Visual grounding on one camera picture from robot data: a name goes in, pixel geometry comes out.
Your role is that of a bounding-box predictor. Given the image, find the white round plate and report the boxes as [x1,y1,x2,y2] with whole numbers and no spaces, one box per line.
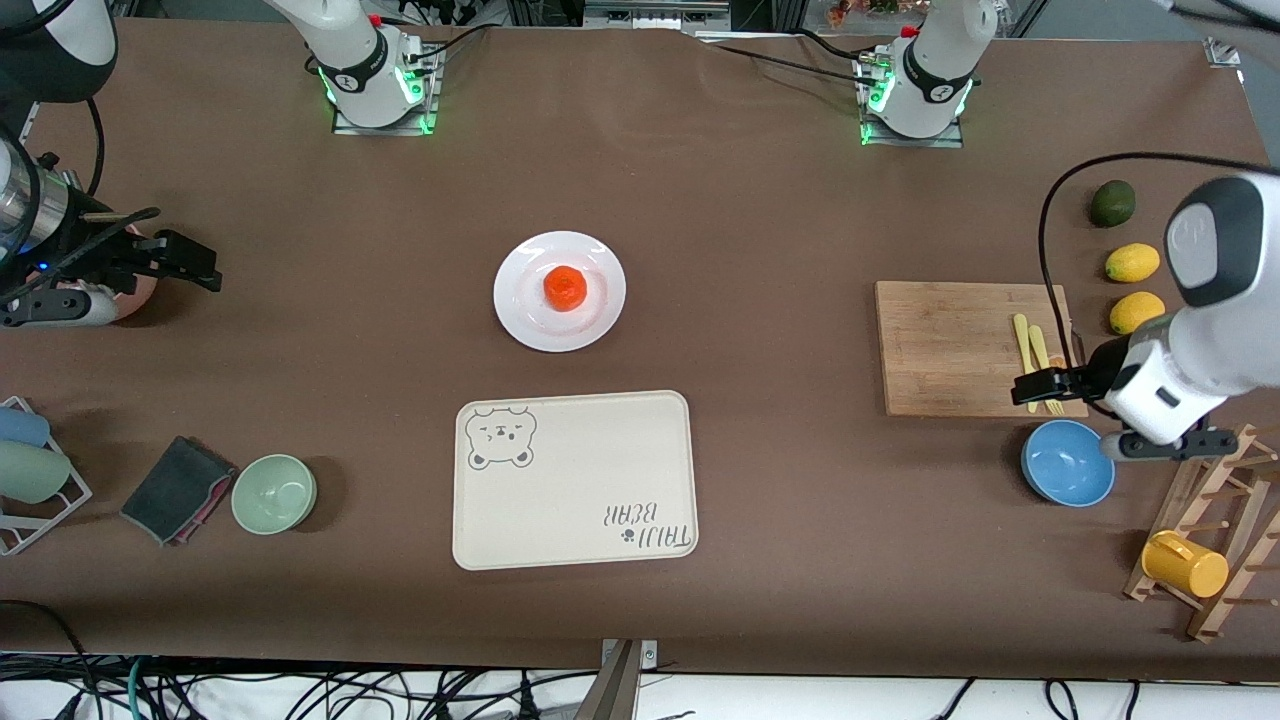
[493,230,628,353]

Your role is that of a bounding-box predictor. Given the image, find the orange mandarin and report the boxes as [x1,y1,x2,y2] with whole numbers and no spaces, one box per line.
[543,265,588,312]

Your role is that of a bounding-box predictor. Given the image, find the yellow plastic fork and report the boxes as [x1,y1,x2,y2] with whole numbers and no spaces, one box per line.
[1028,325,1065,416]

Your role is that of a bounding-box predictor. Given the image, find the yellow plastic knife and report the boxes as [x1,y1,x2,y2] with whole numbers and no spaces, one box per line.
[1013,313,1042,414]

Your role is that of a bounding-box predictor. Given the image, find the pink bowl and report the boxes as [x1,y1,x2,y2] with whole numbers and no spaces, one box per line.
[98,268,160,323]

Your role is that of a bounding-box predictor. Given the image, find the blue bowl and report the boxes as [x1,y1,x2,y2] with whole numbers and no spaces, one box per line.
[1020,419,1117,509]

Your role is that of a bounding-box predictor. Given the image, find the yellow lemon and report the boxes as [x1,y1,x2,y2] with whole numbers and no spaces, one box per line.
[1108,291,1167,337]
[1104,242,1162,284]

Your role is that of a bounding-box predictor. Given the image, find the wooden cutting board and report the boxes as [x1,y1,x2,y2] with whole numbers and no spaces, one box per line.
[875,281,1090,419]

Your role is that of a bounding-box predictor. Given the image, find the dark green avocado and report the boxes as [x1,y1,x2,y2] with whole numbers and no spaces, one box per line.
[1089,179,1137,229]

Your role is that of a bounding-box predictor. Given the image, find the wooden mug rack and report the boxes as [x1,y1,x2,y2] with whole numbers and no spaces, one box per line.
[1123,422,1280,643]

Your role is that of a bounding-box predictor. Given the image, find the light blue cup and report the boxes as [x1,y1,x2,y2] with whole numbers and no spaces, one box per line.
[0,405,52,449]

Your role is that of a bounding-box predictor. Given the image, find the yellow mug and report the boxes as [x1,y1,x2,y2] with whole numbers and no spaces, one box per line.
[1140,530,1230,600]

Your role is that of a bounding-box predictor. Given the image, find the dark grey folded cloth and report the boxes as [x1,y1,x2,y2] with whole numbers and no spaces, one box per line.
[119,435,239,548]

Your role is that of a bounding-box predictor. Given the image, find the pale green cup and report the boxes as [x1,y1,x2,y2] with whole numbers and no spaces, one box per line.
[0,440,73,505]

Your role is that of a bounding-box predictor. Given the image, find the pale green bowl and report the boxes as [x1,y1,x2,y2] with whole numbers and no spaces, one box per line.
[230,454,318,537]

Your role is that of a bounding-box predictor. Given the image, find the cream bear print tray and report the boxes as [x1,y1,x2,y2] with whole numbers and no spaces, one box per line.
[452,389,699,572]

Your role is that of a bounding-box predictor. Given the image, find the grey metal bar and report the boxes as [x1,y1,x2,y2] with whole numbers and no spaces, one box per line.
[575,640,642,720]

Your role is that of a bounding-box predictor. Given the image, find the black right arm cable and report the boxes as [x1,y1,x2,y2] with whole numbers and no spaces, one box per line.
[84,95,107,197]

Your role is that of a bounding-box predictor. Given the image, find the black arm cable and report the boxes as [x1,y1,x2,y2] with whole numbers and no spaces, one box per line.
[84,95,107,197]
[1038,150,1280,421]

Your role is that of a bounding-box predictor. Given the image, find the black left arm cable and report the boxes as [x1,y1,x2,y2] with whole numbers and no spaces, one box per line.
[1038,150,1280,421]

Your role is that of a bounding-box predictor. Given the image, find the white wire cup rack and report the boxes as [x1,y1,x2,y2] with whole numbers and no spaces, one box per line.
[0,395,94,558]

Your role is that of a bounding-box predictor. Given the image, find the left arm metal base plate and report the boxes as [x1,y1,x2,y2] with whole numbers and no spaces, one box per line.
[858,55,966,149]

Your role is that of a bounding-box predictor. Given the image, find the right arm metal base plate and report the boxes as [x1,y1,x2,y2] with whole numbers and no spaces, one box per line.
[332,45,442,137]

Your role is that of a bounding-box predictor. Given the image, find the black right base cable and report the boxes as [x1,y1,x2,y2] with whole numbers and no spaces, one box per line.
[405,24,491,65]

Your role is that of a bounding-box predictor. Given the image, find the black base cable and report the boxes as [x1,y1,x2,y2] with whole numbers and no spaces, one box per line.
[700,30,886,87]
[405,24,491,65]

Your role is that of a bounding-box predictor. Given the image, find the black left base cable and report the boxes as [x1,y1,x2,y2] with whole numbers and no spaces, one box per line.
[700,30,886,87]

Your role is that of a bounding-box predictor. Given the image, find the metal clamp bracket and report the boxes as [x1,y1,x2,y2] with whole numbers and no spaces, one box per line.
[600,638,659,673]

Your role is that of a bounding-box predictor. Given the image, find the silver metal frame piece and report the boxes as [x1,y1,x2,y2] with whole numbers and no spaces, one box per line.
[585,0,731,31]

